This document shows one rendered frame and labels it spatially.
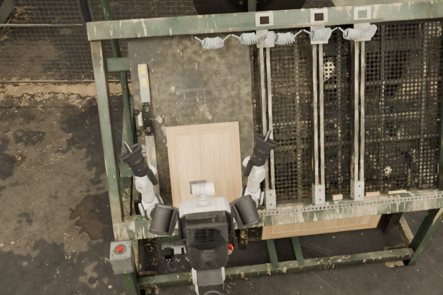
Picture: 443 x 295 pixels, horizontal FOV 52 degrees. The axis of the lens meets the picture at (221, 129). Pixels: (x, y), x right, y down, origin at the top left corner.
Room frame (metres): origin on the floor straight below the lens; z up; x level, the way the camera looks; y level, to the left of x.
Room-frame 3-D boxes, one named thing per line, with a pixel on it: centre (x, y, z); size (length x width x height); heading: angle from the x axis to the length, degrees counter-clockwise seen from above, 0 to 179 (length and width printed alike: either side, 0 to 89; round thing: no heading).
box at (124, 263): (1.36, 0.58, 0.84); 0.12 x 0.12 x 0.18; 7
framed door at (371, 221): (1.91, -0.75, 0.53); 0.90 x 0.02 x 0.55; 97
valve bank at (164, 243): (1.48, 0.15, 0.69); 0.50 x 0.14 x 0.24; 97
